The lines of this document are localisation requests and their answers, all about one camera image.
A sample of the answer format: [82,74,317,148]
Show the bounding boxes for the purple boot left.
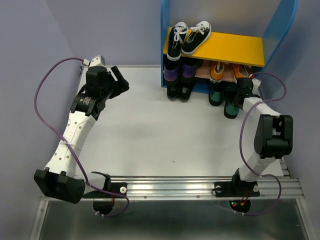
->
[163,60,180,83]

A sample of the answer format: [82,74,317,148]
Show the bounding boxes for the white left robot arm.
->
[34,66,130,204]

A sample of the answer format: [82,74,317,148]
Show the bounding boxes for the black slip-on sneaker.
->
[166,81,180,101]

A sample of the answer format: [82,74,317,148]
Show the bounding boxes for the purple boot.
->
[180,58,202,84]
[163,60,180,83]

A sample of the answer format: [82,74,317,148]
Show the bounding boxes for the black lace-up sneaker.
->
[178,80,196,103]

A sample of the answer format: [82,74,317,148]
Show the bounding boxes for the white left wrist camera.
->
[88,54,106,68]

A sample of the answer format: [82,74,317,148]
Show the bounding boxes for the purple boot right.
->
[180,58,202,84]

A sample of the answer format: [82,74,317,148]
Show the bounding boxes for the blue shoe shelf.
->
[159,0,300,100]

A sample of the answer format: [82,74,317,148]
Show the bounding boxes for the black white sneaker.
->
[181,20,212,56]
[166,21,189,61]

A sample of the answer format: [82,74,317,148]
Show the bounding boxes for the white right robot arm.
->
[230,76,294,195]

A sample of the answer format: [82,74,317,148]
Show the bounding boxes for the orange sneaker white laces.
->
[231,63,252,83]

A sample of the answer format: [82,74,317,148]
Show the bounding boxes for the green loafer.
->
[223,83,240,119]
[207,81,225,106]

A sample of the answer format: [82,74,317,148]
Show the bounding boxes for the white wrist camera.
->
[251,77,261,95]
[88,54,106,68]

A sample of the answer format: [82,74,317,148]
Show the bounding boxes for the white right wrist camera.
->
[251,77,261,95]

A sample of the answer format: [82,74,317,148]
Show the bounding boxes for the black white sneaker left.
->
[166,21,189,61]

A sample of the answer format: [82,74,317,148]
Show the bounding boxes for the aluminium mounting rail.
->
[111,176,305,202]

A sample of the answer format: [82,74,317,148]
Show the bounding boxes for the black white sneaker right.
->
[181,20,212,56]

